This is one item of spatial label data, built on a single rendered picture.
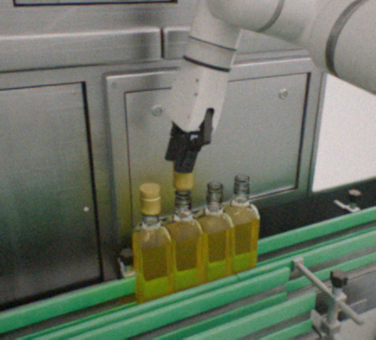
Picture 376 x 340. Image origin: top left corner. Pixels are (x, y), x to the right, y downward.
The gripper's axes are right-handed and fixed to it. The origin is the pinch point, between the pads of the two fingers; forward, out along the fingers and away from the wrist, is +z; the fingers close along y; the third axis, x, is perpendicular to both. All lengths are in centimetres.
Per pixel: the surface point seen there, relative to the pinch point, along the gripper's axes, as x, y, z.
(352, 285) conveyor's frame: 45, 6, 23
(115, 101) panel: -8.9, -12.0, -4.0
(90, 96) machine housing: -12.6, -14.9, -3.4
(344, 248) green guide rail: 40.8, 4.3, 15.3
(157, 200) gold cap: -2.9, 1.9, 7.4
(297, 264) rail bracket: 28.1, 5.7, 17.9
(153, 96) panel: -1.9, -12.8, -5.7
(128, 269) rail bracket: -2.1, -3.4, 24.9
